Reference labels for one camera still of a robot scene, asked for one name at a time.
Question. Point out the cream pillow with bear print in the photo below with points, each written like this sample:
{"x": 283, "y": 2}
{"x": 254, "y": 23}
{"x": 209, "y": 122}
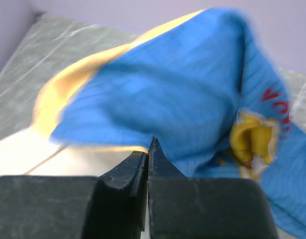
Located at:
{"x": 26, "y": 152}

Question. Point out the yellow and blue pillowcase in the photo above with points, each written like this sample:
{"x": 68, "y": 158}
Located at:
{"x": 200, "y": 85}

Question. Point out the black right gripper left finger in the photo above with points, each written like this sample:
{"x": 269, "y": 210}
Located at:
{"x": 111, "y": 206}

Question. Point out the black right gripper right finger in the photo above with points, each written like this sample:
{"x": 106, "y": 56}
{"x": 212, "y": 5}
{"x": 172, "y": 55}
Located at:
{"x": 200, "y": 208}

